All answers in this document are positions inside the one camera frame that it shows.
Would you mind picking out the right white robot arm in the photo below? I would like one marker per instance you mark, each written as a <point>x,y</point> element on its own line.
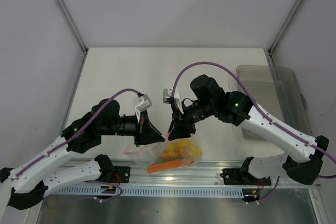
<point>302,154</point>

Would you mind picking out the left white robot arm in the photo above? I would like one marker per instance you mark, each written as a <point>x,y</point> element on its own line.
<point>29,184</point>

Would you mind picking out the yellow toy mango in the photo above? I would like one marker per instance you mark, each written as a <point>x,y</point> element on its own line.
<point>192,149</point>

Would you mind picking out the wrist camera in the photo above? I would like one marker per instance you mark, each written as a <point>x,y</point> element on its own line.
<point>141,103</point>
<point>174,100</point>

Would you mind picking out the corner frame post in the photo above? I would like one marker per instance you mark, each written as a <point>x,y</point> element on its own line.
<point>71,25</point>
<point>293,12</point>

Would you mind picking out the slotted cable duct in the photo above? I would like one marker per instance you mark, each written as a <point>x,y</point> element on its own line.
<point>152,191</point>

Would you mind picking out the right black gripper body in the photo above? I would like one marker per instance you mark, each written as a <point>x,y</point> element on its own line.
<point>194,112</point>

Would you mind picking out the right corner frame post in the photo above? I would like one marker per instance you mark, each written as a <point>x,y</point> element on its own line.
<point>293,12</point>

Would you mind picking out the left corner frame post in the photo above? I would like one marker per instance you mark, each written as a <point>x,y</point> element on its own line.
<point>71,25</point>

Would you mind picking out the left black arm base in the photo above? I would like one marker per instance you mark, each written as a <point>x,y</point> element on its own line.
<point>115,174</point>

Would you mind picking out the red toy meat slice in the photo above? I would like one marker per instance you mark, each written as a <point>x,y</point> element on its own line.
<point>164,166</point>

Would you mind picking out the clear zip top bag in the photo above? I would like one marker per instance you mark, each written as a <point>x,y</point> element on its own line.
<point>146,155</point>

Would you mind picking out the aluminium rail frame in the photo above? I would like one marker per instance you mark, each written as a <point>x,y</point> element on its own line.
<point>201,174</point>

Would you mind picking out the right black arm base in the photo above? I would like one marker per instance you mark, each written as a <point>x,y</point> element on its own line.
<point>241,176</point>

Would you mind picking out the green toy lime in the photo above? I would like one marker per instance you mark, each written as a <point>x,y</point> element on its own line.
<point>160,161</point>

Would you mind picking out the orange toy food piece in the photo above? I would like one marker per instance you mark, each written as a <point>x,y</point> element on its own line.
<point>173,151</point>

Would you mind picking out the clear plastic food tray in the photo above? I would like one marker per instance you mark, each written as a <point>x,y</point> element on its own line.
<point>276,90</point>

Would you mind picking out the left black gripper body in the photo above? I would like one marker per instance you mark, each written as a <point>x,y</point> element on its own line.
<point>125,126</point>

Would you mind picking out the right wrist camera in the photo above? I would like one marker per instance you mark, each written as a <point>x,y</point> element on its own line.
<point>174,100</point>

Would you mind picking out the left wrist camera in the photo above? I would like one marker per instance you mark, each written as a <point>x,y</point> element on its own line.
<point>141,103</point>

